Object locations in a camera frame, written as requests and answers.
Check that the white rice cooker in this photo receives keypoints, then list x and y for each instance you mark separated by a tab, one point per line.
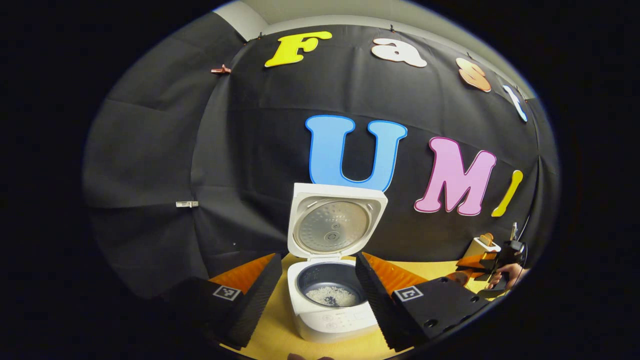
340	325

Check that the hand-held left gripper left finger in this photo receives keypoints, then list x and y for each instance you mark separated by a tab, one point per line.
260	300

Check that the brown toast slice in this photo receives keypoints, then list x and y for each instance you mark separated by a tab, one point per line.
486	239

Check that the white toaster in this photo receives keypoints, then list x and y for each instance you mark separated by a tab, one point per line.
479	248

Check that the copper cloth clip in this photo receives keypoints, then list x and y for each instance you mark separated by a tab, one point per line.
220	70

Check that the white cloth clip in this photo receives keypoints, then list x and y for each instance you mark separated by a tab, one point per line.
187	204

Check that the black backdrop cloth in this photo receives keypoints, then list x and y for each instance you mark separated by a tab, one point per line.
250	125

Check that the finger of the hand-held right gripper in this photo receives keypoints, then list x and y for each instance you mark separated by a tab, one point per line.
475	261
459	277

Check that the white rice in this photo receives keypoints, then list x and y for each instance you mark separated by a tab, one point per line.
340	295

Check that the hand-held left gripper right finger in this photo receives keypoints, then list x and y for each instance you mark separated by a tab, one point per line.
375	300

